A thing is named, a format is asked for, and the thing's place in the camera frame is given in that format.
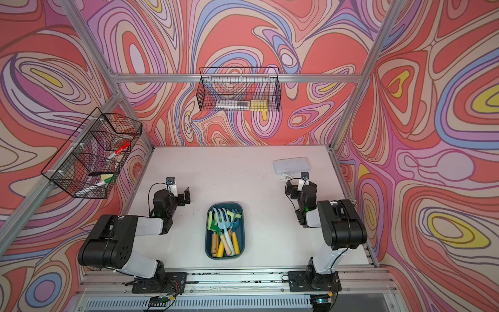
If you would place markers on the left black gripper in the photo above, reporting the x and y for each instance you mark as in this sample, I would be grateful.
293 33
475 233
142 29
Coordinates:
181 202

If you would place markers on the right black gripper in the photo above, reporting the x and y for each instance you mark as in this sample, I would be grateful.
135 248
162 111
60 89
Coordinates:
294 189

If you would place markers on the light blue hand fork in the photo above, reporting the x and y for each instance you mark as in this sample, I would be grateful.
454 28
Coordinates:
223 223

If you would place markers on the dark green hand rake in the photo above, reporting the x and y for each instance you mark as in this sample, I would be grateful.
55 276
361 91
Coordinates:
214 236

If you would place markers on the teal storage box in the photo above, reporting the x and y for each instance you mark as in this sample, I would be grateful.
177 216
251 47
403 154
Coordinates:
222 250

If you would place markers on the lime green hand fork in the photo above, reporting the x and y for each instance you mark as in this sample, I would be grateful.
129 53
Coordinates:
234 218

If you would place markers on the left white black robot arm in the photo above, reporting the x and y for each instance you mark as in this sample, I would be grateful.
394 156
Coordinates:
110 244

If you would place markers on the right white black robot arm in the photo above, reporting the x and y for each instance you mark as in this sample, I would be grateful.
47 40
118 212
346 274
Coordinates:
342 228

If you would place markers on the translucent plastic lidded box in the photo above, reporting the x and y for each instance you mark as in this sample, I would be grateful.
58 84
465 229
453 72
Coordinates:
291 165

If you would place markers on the small white clip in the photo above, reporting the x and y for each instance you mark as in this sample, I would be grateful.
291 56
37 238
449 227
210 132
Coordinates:
285 177

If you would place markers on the red capped marker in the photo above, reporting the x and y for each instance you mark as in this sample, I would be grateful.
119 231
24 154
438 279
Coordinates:
120 150

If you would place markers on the green capped marker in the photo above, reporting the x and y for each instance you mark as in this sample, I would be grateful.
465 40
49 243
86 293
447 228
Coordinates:
104 179

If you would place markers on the yellow item in back basket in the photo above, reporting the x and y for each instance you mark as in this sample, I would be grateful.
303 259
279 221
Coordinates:
258 105

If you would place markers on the yellow handled garden tool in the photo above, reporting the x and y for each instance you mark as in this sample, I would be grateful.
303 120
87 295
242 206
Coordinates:
235 243

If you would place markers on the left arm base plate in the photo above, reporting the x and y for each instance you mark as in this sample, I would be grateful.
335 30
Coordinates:
169 282

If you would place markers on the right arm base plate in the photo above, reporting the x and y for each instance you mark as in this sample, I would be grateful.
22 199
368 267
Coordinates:
303 281

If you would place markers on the left black wire basket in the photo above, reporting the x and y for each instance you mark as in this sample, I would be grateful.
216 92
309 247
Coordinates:
98 135

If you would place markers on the black wire basket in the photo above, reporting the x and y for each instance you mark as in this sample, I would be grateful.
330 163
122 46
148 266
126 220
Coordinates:
231 88
98 135

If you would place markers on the back black wire basket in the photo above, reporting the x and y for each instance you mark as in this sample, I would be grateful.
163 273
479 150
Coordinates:
231 88

